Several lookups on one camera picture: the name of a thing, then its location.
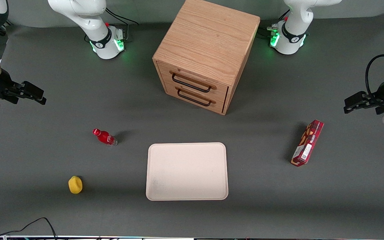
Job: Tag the small red bottle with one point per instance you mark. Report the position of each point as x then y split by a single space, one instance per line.
105 137

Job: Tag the wooden drawer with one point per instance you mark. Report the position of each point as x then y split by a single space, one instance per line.
169 93
164 74

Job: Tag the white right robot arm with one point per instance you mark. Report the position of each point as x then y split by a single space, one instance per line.
103 40

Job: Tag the yellow sponge toy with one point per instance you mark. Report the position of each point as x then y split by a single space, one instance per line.
75 185

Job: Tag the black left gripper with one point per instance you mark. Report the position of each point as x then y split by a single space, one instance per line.
380 93

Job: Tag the red snack box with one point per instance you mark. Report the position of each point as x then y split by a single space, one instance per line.
308 143

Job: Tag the beige rectangular tray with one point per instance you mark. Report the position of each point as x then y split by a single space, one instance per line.
187 171

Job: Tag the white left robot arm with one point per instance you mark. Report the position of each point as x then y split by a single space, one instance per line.
292 40

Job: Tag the wooden drawer cabinet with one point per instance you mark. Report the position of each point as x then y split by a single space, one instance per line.
208 36

